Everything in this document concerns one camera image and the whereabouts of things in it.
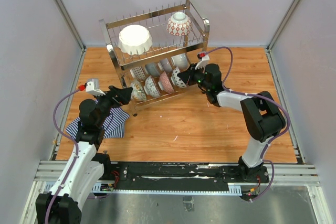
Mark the orange green leaf bowl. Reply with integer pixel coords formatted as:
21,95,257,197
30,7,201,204
131,80,147,102

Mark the white scalloped bowl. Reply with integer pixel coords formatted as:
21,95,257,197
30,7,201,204
118,25,153,55

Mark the steel two-tier dish rack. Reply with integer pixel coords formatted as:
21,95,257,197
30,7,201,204
99,0,211,117

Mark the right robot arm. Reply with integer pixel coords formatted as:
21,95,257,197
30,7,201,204
177,63,290,182

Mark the pink floral bowl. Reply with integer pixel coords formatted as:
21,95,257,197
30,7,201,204
158,72,175,93

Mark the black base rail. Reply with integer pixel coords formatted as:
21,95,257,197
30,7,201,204
104,162,269,193

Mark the brown lattice pattern bowl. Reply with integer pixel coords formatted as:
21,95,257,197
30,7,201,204
130,66,146,82

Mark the grey wave pattern bowl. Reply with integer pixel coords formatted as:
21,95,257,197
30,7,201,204
145,62,161,77

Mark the plain white bowl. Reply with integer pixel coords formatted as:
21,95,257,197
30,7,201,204
171,54,190,69

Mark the grey leaf pattern bowl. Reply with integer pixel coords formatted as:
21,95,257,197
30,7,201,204
144,76,161,98

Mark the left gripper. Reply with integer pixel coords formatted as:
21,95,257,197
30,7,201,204
93,86,132,127

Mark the blue white striped cloth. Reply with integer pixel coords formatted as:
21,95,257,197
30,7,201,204
66,107,130,139

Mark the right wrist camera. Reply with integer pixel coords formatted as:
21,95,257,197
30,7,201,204
195,51,210,70

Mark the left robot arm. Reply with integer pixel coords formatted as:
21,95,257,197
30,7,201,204
35,86,133,223

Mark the black diamond pattern bowl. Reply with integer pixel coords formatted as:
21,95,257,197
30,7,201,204
171,67,187,88

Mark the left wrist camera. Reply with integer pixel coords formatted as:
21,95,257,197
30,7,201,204
78,78,106,97

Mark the grey striped bowl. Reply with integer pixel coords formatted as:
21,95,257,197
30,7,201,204
157,58,173,73

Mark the red diamond pattern bowl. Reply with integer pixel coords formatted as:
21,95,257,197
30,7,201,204
166,12,192,36

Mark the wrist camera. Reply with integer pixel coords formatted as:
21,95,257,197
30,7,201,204
78,78,106,97
195,51,210,70

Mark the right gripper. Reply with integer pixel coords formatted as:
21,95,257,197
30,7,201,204
177,63,211,91

